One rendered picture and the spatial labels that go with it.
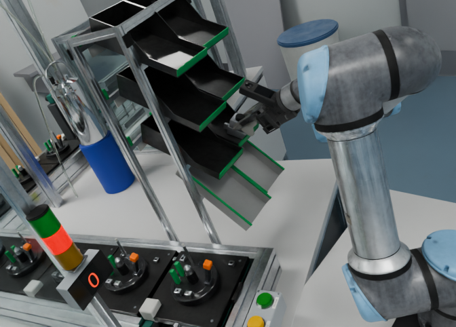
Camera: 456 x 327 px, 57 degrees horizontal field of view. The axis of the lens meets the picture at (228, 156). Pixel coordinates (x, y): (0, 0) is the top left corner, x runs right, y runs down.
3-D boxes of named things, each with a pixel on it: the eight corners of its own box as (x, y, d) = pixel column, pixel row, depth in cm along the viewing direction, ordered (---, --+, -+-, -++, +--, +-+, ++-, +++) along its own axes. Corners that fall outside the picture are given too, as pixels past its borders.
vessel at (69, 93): (114, 129, 194) (74, 52, 176) (96, 146, 184) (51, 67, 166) (93, 131, 201) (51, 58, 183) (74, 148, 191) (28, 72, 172)
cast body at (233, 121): (250, 132, 135) (252, 115, 130) (244, 140, 132) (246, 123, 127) (226, 123, 138) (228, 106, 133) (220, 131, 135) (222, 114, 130)
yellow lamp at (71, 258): (87, 254, 97) (77, 239, 94) (73, 271, 93) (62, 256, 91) (72, 253, 99) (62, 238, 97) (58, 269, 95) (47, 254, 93)
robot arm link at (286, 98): (286, 89, 111) (296, 74, 116) (273, 96, 114) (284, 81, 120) (303, 110, 113) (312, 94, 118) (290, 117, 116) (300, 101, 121)
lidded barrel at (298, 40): (359, 83, 405) (348, 15, 372) (336, 112, 373) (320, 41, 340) (309, 84, 441) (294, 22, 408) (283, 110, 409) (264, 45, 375)
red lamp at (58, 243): (77, 239, 94) (66, 222, 92) (62, 256, 90) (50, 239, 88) (62, 237, 97) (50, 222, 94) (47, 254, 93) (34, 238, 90)
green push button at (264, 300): (275, 298, 108) (273, 292, 107) (271, 311, 105) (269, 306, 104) (261, 296, 110) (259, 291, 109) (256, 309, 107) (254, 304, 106)
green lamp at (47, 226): (65, 222, 92) (53, 205, 89) (50, 239, 88) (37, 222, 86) (50, 222, 94) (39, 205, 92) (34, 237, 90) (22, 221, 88)
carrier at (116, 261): (179, 254, 134) (163, 226, 128) (139, 319, 117) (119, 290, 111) (122, 249, 146) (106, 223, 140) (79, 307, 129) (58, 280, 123)
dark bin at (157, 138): (242, 153, 127) (244, 135, 122) (219, 180, 119) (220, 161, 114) (168, 119, 137) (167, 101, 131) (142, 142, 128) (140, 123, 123)
